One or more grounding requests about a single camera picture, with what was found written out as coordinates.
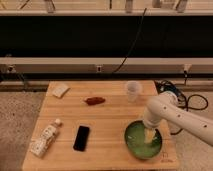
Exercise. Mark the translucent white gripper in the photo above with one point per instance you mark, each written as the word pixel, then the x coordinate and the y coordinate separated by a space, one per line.
pixel 151 122

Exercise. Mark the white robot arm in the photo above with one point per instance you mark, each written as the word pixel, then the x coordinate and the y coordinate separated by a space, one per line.
pixel 165 106

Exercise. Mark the clear plastic cup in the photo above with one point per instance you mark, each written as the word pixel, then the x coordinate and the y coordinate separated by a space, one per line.
pixel 133 90

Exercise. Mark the wooden table board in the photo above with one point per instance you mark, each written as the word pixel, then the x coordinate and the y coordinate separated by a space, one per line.
pixel 106 148

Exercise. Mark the brown sausage-shaped object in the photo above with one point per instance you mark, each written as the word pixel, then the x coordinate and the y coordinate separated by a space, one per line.
pixel 94 101

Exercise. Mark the black smartphone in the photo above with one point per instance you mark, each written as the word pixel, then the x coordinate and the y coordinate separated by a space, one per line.
pixel 81 138

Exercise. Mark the white sponge block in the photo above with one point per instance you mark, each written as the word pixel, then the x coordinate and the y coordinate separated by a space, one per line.
pixel 60 90

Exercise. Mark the grey wall rail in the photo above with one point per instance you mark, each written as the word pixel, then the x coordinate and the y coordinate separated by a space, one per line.
pixel 108 65

